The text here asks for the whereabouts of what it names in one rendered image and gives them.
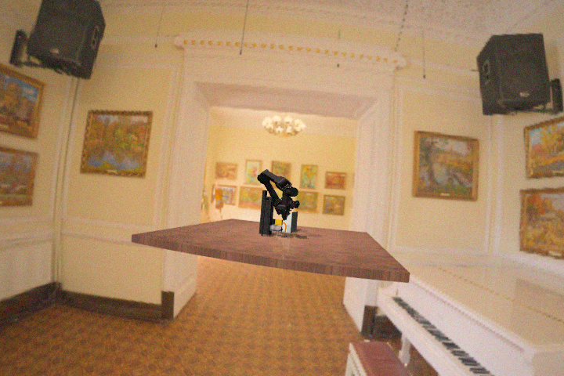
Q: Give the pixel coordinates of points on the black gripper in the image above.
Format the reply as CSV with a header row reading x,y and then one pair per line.
x,y
284,207

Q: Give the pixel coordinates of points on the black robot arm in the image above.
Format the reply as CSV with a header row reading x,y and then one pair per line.
x,y
282,184

